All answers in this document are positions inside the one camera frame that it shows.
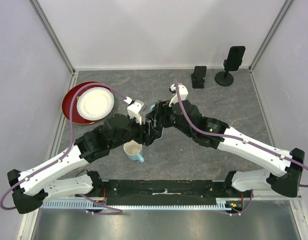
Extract black folding phone stand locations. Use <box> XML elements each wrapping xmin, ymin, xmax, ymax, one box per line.
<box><xmin>191</xmin><ymin>66</ymin><xmax>207</xmax><ymax>89</ymax></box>

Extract black round-base phone holder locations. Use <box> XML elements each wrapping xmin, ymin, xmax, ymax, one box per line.
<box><xmin>214</xmin><ymin>59</ymin><xmax>234</xmax><ymax>87</ymax></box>

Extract black phone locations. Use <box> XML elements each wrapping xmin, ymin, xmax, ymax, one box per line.
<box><xmin>225</xmin><ymin>46</ymin><xmax>246</xmax><ymax>72</ymax></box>

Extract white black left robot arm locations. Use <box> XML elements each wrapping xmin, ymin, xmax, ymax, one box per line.
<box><xmin>7</xmin><ymin>113</ymin><xmax>164</xmax><ymax>214</ymax></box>

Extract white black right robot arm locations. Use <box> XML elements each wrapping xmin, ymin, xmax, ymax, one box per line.
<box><xmin>146</xmin><ymin>100</ymin><xmax>305</xmax><ymax>198</ymax></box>

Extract light blue mug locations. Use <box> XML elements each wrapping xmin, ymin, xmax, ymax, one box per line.
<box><xmin>123</xmin><ymin>140</ymin><xmax>144</xmax><ymax>163</ymax></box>

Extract white round plate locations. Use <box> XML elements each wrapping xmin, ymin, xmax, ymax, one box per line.
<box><xmin>77</xmin><ymin>87</ymin><xmax>114</xmax><ymax>121</ymax></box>

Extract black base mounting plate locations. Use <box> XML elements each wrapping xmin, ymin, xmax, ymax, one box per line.
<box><xmin>91</xmin><ymin>179</ymin><xmax>251</xmax><ymax>200</ymax></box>

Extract red round tray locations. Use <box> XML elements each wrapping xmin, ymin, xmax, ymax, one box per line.
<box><xmin>61</xmin><ymin>80</ymin><xmax>114</xmax><ymax>125</ymax></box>

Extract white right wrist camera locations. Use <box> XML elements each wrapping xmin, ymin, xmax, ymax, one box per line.
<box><xmin>169</xmin><ymin>84</ymin><xmax>188</xmax><ymax>107</ymax></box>

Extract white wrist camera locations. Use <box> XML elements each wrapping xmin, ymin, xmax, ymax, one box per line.
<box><xmin>169</xmin><ymin>84</ymin><xmax>188</xmax><ymax>107</ymax></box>
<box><xmin>124</xmin><ymin>96</ymin><xmax>145</xmax><ymax>125</ymax></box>

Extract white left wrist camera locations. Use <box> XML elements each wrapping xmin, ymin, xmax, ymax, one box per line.
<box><xmin>124</xmin><ymin>96</ymin><xmax>145</xmax><ymax>125</ymax></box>

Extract aluminium frame post left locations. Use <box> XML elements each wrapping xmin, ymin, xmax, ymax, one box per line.
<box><xmin>28</xmin><ymin>0</ymin><xmax>76</xmax><ymax>75</ymax></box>

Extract aluminium frame post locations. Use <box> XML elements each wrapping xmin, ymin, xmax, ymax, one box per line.
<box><xmin>248</xmin><ymin>0</ymin><xmax>294</xmax><ymax>73</ymax></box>
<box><xmin>28</xmin><ymin>0</ymin><xmax>76</xmax><ymax>75</ymax></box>

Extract aluminium frame post right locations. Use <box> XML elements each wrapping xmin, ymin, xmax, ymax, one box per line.
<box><xmin>248</xmin><ymin>0</ymin><xmax>294</xmax><ymax>73</ymax></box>

